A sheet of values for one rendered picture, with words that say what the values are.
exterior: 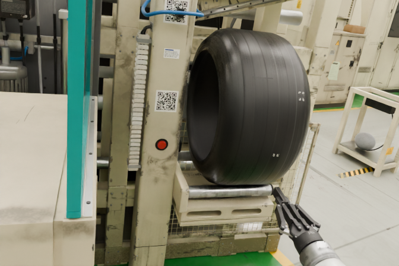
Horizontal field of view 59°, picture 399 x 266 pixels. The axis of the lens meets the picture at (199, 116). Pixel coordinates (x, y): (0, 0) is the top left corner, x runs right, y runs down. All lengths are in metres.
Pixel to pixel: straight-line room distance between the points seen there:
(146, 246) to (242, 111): 0.70
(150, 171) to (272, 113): 0.48
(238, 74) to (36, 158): 0.63
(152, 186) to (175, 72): 0.43
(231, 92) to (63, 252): 0.69
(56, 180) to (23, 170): 0.06
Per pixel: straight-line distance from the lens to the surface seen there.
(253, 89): 1.07
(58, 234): 0.55
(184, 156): 1.51
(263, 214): 1.40
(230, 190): 1.31
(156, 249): 1.49
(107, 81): 2.02
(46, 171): 0.64
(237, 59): 1.10
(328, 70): 5.96
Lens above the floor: 1.58
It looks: 20 degrees down
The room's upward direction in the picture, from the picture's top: 8 degrees clockwise
